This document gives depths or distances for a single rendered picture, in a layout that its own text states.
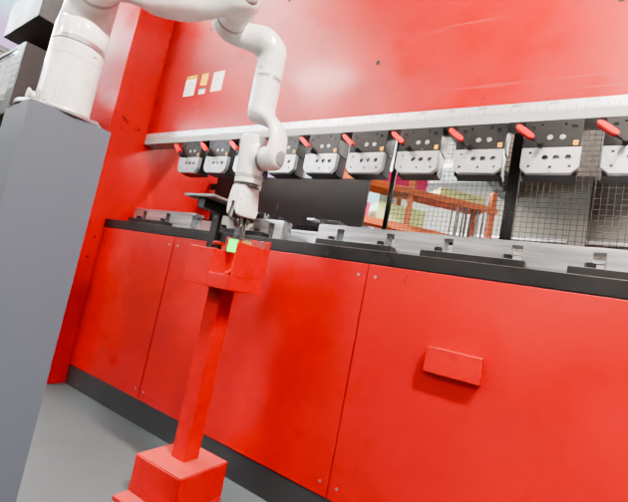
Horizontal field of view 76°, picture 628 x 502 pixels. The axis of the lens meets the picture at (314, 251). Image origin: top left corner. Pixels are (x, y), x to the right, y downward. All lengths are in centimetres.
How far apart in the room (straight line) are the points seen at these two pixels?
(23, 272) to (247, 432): 89
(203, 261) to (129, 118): 138
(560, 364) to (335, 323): 63
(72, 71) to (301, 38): 111
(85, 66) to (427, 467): 136
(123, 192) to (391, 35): 159
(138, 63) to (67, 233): 165
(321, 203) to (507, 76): 115
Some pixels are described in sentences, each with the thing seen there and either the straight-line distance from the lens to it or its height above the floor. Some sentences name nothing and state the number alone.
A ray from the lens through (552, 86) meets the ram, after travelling 149.
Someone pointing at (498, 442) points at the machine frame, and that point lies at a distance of 122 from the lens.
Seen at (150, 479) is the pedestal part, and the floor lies 7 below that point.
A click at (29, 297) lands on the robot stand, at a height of 57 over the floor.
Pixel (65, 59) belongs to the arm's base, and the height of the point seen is 113.
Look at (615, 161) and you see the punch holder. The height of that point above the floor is 121.
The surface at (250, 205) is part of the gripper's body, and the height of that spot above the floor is 93.
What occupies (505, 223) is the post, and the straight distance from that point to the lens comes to 213.
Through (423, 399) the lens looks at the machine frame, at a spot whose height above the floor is 47.
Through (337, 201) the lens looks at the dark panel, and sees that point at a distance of 220.
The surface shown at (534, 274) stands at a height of 86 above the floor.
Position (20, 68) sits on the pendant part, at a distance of 249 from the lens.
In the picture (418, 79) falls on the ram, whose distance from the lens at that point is 163.
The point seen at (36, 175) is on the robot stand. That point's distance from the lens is 111.
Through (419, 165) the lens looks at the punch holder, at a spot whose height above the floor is 120.
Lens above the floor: 71
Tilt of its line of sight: 6 degrees up
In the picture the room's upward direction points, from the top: 11 degrees clockwise
